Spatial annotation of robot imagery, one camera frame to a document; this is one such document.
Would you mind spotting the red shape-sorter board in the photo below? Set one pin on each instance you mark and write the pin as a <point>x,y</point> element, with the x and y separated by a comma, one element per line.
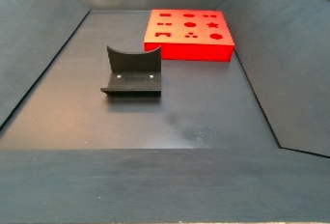
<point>189,35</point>

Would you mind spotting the black curved holder bracket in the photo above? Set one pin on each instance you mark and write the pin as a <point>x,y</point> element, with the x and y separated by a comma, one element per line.
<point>135,72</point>

